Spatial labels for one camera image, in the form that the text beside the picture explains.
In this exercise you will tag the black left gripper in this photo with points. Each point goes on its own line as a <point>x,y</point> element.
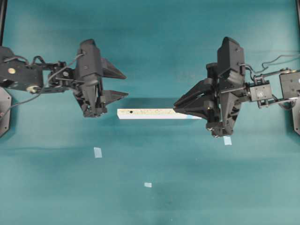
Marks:
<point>90,95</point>

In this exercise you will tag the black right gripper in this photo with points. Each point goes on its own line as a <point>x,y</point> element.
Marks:
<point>228,90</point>

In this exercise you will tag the white particle wooden board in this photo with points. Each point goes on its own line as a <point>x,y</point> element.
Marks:
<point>153,114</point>

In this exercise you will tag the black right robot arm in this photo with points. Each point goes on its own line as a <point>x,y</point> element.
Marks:
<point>281,88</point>

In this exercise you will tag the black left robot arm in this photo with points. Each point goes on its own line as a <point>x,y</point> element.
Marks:
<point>36,77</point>

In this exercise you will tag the blue tape right marker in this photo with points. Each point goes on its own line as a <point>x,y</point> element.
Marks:
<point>227,140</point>

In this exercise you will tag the blue tape marker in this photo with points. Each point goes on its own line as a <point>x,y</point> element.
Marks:
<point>97,152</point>
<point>227,140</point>
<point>148,185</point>

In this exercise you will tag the blue tape left marker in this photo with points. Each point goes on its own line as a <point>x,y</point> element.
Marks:
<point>97,152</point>

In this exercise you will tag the blue tape centre marker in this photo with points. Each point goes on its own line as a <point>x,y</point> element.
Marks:
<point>148,185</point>

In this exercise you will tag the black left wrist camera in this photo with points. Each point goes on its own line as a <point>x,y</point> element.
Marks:
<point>88,66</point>

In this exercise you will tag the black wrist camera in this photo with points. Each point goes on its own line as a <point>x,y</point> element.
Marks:
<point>88,66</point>
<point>230,56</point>

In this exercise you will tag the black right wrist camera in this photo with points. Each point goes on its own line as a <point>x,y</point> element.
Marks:
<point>230,56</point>

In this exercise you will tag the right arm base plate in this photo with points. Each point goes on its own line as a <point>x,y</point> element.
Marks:
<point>296,115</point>

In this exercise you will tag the black frame post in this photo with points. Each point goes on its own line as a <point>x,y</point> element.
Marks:
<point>3,10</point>

